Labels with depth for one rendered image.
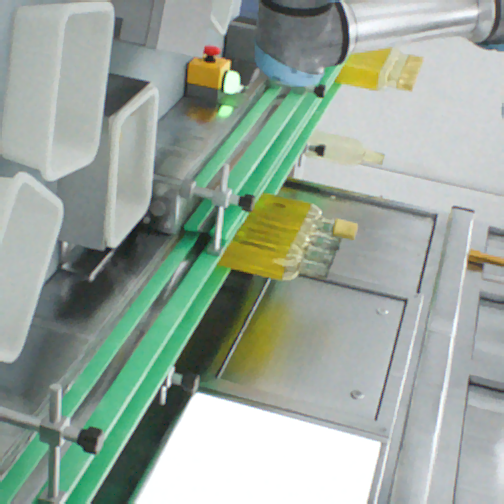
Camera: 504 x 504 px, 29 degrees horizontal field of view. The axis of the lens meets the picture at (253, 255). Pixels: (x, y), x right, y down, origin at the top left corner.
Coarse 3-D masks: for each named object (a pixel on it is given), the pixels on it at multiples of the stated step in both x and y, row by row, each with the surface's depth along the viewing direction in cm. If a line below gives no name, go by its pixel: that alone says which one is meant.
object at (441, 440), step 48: (288, 192) 238; (336, 192) 240; (384, 240) 222; (432, 240) 223; (480, 240) 226; (240, 288) 195; (432, 288) 204; (480, 288) 206; (192, 336) 180; (432, 336) 184; (480, 336) 193; (432, 384) 171; (480, 384) 179; (144, 432) 155; (432, 432) 159; (480, 432) 167; (384, 480) 151; (432, 480) 152; (480, 480) 156
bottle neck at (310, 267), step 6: (306, 258) 175; (306, 264) 174; (312, 264) 174; (318, 264) 174; (324, 264) 174; (306, 270) 174; (312, 270) 174; (318, 270) 174; (324, 270) 173; (312, 276) 175; (318, 276) 174; (324, 276) 174
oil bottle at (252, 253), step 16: (240, 240) 175; (256, 240) 176; (272, 240) 176; (224, 256) 176; (240, 256) 175; (256, 256) 174; (272, 256) 173; (288, 256) 173; (256, 272) 176; (272, 272) 175; (288, 272) 174
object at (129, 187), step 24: (144, 96) 146; (120, 120) 139; (144, 120) 155; (120, 144) 157; (144, 144) 157; (120, 168) 159; (144, 168) 159; (120, 192) 161; (144, 192) 161; (120, 216) 157; (120, 240) 151
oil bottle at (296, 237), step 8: (248, 224) 181; (256, 224) 182; (264, 224) 182; (272, 224) 182; (248, 232) 179; (256, 232) 179; (264, 232) 179; (272, 232) 180; (280, 232) 180; (288, 232) 180; (296, 232) 181; (288, 240) 178; (296, 240) 178; (304, 240) 179; (304, 248) 178; (304, 256) 179
